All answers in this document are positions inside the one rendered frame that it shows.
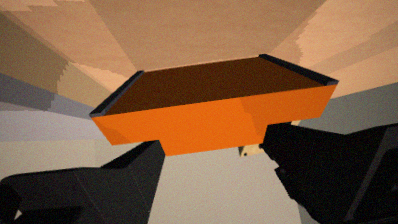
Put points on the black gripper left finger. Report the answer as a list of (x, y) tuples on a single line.
[(120, 192)]

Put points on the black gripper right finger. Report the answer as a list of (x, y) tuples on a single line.
[(331, 170)]

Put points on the grey panel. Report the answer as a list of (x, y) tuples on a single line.
[(42, 95)]

